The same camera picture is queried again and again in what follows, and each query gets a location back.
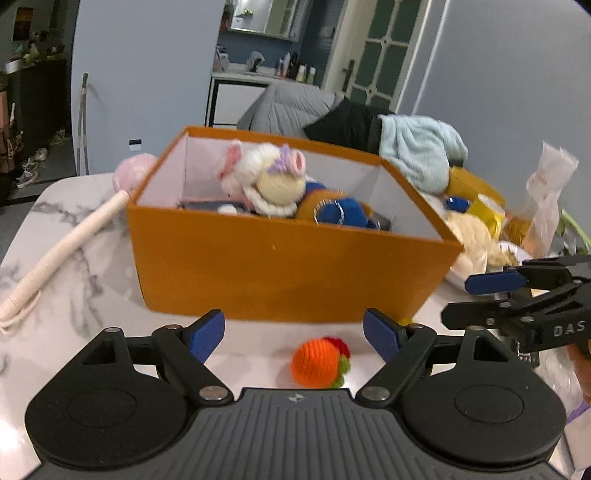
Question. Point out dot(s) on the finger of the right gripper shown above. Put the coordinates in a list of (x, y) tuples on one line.
[(501, 314), (495, 282)]

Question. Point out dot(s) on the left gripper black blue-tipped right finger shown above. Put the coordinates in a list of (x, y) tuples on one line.
[(404, 349)]

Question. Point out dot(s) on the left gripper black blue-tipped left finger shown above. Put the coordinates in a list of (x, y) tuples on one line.
[(183, 352)]

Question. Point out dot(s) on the plush bear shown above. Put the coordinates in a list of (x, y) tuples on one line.
[(321, 205)]

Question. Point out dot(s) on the white crochet bunny doll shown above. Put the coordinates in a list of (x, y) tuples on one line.
[(269, 179)]

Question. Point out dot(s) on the person's hand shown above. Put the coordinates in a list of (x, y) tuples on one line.
[(582, 368)]

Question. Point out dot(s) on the yellow container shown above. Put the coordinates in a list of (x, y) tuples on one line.
[(484, 201)]

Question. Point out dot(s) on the orange crochet fruit toy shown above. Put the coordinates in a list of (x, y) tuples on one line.
[(321, 363)]

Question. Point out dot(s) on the orange cardboard storage box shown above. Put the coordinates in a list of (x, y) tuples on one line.
[(286, 270)]

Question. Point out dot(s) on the clear plastic bag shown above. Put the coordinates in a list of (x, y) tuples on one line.
[(532, 226)]

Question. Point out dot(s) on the light blue towel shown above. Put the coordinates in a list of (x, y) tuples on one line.
[(422, 149)]

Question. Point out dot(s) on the black garment on chair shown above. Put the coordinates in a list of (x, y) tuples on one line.
[(352, 125)]

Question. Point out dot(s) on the grey quilted jacket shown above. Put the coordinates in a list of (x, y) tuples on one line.
[(285, 108)]

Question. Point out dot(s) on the white drawer cabinet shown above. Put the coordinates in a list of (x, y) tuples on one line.
[(230, 95)]

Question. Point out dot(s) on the green glass panel door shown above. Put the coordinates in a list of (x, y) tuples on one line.
[(383, 50)]

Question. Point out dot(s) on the dark shoe shelf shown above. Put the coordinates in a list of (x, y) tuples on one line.
[(36, 144)]

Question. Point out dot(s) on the pink rope-handled massage hammer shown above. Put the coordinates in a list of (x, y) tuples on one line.
[(24, 296)]

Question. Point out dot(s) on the broom leaning on wall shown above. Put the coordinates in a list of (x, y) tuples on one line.
[(81, 156)]

